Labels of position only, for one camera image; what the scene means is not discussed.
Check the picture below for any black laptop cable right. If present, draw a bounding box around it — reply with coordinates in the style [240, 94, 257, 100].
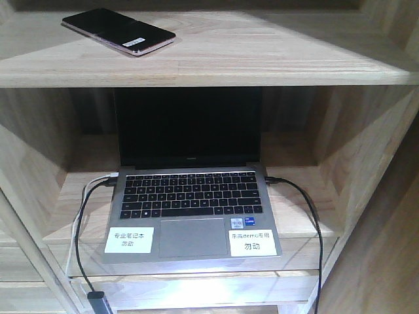
[264, 175, 325, 314]

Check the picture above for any white laptop cable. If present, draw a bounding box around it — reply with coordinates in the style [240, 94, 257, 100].
[64, 171, 119, 279]

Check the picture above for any black smartphone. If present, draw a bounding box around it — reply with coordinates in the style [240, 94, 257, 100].
[62, 8, 175, 56]

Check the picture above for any black laptop cable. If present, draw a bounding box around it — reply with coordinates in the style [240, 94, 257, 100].
[264, 175, 325, 314]
[74, 180, 117, 294]

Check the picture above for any grey usb adapter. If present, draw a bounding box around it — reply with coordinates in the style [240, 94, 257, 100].
[87, 291, 113, 314]

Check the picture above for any silver laptop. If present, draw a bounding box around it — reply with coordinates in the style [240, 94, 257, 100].
[103, 87, 282, 264]

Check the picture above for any black laptop cable left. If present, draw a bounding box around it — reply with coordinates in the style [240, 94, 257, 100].
[74, 180, 117, 294]

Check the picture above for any wooden shelf unit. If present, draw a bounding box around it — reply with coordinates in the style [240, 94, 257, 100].
[1, 1, 418, 313]

